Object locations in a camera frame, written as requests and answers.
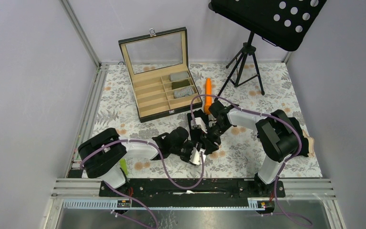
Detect black clothing pile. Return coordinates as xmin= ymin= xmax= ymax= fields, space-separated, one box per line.
xmin=290 ymin=117 xmax=310 ymax=157

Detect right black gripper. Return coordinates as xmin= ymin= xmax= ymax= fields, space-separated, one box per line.
xmin=200 ymin=122 xmax=231 ymax=156

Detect grey rolled cloth in box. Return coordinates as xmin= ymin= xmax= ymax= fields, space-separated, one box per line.
xmin=169 ymin=72 xmax=190 ymax=82

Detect black music stand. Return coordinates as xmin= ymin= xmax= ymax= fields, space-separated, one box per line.
xmin=208 ymin=0 xmax=326 ymax=87

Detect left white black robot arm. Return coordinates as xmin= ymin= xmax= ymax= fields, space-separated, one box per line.
xmin=77 ymin=127 xmax=205 ymax=196

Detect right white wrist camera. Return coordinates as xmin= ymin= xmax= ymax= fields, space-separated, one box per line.
xmin=191 ymin=117 xmax=207 ymax=133

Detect black underwear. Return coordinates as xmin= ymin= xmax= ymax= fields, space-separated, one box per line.
xmin=187 ymin=109 xmax=219 ymax=155

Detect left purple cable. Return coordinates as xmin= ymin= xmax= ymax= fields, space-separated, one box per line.
xmin=79 ymin=139 xmax=206 ymax=229

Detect aluminium frame rails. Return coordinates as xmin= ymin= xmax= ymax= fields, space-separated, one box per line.
xmin=51 ymin=0 xmax=337 ymax=209

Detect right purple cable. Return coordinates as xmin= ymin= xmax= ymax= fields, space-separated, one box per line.
xmin=190 ymin=94 xmax=314 ymax=227

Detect dark green rolled cloth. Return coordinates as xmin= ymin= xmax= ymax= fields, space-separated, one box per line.
xmin=171 ymin=79 xmax=191 ymax=90

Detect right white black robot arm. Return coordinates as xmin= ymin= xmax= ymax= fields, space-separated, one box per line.
xmin=201 ymin=101 xmax=304 ymax=197

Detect wooden compartment box glass lid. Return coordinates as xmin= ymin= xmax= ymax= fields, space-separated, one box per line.
xmin=118 ymin=27 xmax=203 ymax=123

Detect grey striped underwear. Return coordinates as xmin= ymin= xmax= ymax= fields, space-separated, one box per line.
xmin=173 ymin=87 xmax=195 ymax=99

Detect beige garment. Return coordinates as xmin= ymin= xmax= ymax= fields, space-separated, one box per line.
xmin=299 ymin=130 xmax=315 ymax=157

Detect purple cable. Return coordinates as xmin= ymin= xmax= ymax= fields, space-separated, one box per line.
xmin=190 ymin=94 xmax=314 ymax=227
xmin=79 ymin=139 xmax=206 ymax=229

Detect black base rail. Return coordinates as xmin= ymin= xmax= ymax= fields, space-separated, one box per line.
xmin=117 ymin=178 xmax=285 ymax=208

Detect orange cylinder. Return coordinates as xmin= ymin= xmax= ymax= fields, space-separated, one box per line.
xmin=203 ymin=78 xmax=213 ymax=115

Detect floral tablecloth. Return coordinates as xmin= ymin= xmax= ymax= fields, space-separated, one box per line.
xmin=92 ymin=62 xmax=306 ymax=178

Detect green clip lower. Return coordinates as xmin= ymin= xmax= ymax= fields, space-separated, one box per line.
xmin=119 ymin=158 xmax=128 ymax=176

